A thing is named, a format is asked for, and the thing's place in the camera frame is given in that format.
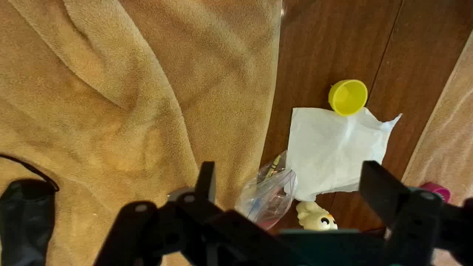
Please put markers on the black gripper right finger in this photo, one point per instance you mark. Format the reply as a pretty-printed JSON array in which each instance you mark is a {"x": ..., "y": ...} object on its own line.
[{"x": 389, "y": 196}]

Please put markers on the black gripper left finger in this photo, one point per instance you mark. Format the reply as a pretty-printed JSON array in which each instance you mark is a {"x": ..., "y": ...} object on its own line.
[{"x": 204, "y": 182}]

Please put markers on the cream plush animal toy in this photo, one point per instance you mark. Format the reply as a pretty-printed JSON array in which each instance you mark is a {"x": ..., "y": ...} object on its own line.
[{"x": 315, "y": 216}]

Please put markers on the pink plastic bowl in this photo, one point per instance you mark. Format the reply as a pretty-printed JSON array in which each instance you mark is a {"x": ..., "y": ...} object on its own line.
[{"x": 436, "y": 189}]

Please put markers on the clear plastic bag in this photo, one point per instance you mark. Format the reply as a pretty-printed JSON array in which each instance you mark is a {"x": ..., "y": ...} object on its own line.
[{"x": 268, "y": 196}]

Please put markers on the tan towel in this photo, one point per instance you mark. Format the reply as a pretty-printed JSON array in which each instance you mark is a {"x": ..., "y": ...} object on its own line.
[
  {"x": 448, "y": 137},
  {"x": 123, "y": 97}
]

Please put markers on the yellow plastic cup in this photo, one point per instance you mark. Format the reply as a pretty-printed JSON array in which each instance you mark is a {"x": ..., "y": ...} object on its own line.
[{"x": 348, "y": 96}]

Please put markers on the black bag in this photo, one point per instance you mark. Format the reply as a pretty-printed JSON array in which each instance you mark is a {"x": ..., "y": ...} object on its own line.
[{"x": 24, "y": 221}]

